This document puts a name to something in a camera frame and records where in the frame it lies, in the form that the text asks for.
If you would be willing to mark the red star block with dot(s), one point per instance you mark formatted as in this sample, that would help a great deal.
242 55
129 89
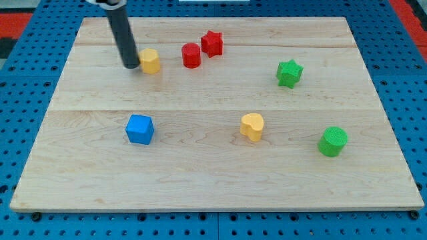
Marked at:
212 43

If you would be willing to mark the yellow heart block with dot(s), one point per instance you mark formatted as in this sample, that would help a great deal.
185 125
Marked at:
251 126

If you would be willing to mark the red cylinder block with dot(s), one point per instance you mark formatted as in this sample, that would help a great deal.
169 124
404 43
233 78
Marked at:
191 55

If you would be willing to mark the wooden board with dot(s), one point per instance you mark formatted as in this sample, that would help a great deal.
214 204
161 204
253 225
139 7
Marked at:
82 160

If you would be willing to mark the green cylinder block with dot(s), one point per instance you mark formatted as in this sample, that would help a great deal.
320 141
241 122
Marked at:
333 140

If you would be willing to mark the white rod mount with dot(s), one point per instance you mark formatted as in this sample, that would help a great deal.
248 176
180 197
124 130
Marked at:
108 4

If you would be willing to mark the green star block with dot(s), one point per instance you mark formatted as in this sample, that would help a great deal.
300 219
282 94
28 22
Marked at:
289 73

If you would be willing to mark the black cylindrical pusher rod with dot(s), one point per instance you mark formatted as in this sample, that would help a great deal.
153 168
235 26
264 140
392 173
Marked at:
120 27

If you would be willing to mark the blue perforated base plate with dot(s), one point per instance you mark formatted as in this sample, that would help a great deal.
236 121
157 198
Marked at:
36 38

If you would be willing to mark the blue cube block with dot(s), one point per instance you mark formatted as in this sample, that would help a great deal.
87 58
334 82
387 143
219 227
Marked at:
140 129

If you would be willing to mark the yellow hexagon block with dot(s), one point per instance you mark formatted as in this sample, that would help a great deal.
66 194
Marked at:
149 61

